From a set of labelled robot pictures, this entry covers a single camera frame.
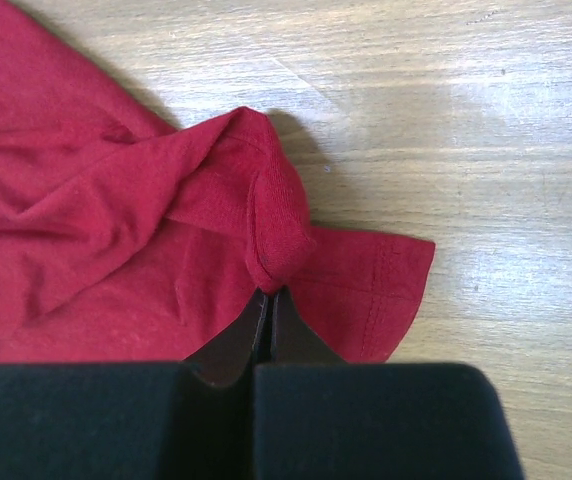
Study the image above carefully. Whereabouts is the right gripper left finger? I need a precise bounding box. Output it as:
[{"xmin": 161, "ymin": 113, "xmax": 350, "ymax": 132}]
[{"xmin": 0, "ymin": 293, "xmax": 269, "ymax": 479}]

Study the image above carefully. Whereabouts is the red t shirt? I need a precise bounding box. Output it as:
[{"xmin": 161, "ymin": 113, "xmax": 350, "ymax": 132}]
[{"xmin": 0, "ymin": 1, "xmax": 435, "ymax": 363}]

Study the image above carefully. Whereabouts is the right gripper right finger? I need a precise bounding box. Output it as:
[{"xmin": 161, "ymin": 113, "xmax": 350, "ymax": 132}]
[{"xmin": 253, "ymin": 291, "xmax": 524, "ymax": 479}]

